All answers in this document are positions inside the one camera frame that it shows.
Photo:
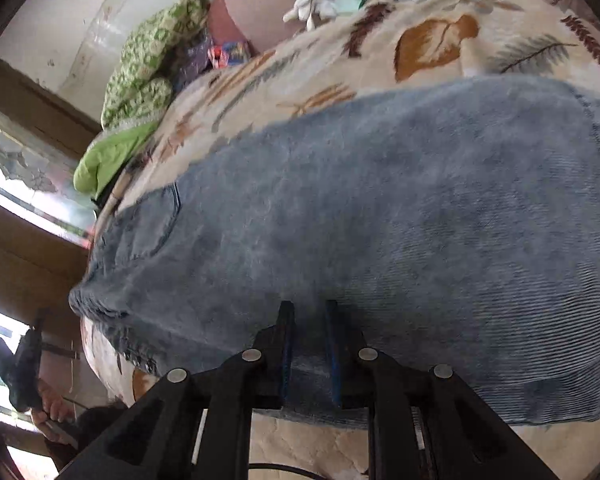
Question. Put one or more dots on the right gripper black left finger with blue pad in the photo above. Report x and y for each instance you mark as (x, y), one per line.
(195, 426)

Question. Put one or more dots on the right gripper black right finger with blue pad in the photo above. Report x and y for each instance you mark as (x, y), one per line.
(421, 424)

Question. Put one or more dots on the blue denim pants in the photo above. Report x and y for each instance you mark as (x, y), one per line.
(460, 224)

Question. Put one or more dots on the person's left hand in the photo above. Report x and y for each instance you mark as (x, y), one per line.
(55, 408)

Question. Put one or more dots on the wooden door with glass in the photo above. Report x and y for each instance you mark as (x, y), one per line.
(45, 229)

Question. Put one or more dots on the green patterned quilt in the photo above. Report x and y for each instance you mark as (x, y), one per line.
(138, 93)

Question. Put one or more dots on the purple plastic bag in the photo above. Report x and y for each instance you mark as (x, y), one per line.
(191, 60)

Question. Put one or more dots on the red blue small box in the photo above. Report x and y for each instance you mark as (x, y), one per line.
(229, 54)

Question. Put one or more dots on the leaf pattern beige blanket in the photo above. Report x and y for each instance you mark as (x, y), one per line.
(388, 45)

